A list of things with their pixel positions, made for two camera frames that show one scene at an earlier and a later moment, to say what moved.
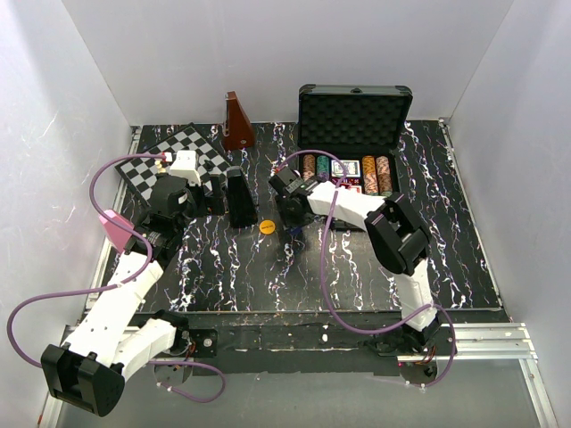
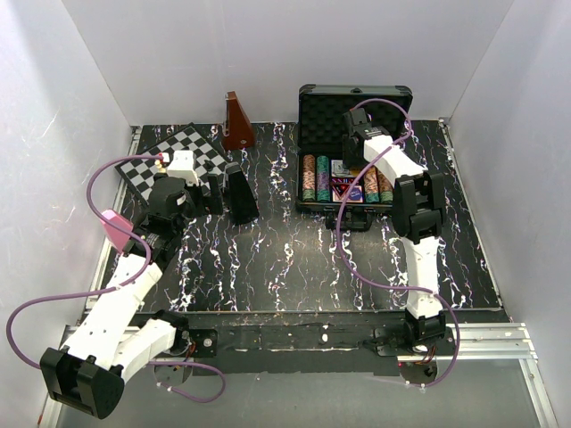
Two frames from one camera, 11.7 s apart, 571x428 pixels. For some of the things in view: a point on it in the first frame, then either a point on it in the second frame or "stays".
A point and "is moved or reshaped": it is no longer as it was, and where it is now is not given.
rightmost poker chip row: [384, 176] stays
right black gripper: [286, 219] to [348, 160]
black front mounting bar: [302, 342] stays
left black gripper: [214, 202] stays
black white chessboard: [139, 172] stays
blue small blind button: [295, 231] is moved or reshaped
